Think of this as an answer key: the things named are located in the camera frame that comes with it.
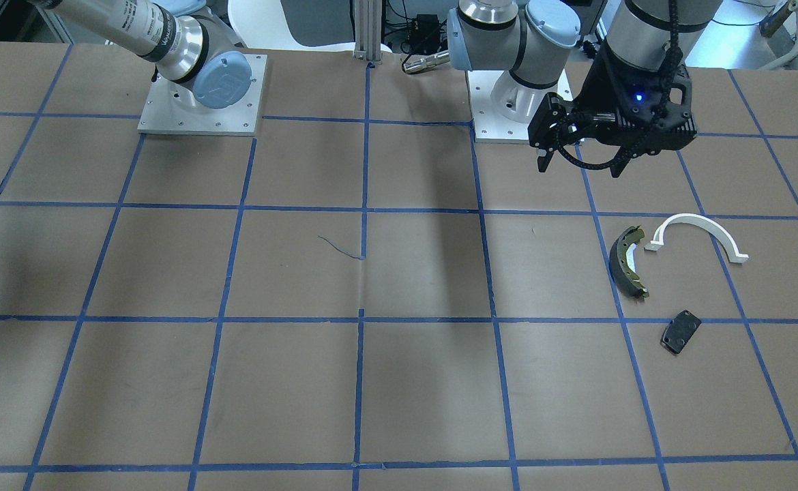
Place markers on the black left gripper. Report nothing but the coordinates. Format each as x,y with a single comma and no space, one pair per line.
602,83

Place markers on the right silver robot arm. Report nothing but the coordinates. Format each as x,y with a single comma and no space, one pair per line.
186,41

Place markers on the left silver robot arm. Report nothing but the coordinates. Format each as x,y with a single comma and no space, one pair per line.
533,42

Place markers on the olive brake shoe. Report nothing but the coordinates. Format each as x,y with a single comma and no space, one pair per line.
622,263

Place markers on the silver metal flashlight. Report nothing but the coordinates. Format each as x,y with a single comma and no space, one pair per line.
426,63

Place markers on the black brake pad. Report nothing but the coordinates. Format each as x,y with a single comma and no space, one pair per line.
679,330

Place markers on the white plastic chair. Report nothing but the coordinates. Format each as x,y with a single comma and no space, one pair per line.
263,24

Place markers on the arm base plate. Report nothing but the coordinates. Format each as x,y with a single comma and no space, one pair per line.
502,108
171,110

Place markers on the white curved plastic bracket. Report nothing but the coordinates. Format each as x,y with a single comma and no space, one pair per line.
714,229

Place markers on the aluminium frame post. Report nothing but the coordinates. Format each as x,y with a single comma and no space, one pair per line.
367,30

